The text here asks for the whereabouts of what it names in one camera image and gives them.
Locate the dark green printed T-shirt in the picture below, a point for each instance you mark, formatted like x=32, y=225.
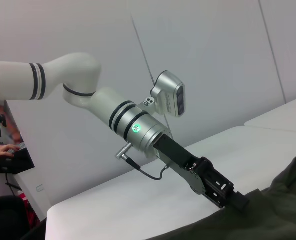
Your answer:
x=262, y=220

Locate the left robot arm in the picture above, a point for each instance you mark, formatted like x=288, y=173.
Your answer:
x=88, y=100

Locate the white wall socket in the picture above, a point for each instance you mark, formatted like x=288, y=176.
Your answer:
x=40, y=188

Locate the blurred seated person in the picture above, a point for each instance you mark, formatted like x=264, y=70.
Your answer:
x=11, y=127

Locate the black laptop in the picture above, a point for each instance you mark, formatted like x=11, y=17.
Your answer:
x=15, y=162

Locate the bystander hand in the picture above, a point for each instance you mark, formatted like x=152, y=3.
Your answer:
x=6, y=150

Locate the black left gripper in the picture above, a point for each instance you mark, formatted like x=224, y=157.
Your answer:
x=185, y=165

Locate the black office chair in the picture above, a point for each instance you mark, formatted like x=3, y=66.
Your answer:
x=8, y=217

